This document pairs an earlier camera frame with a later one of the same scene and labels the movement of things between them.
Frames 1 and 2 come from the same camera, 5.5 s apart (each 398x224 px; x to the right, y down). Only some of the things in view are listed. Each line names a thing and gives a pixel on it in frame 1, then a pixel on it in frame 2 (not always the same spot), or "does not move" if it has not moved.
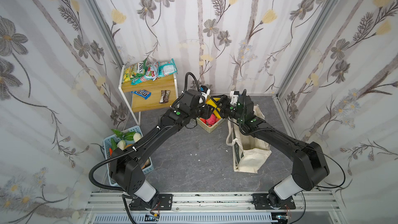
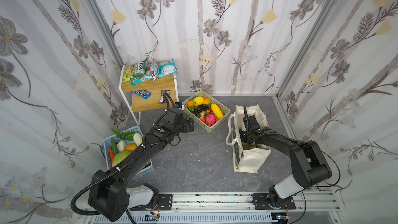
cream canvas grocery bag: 249,152 does not move
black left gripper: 206,110 -> 186,123
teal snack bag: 166,68 does not move
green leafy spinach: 128,136 does not move
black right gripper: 229,110 -> 249,126
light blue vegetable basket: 108,155 does not move
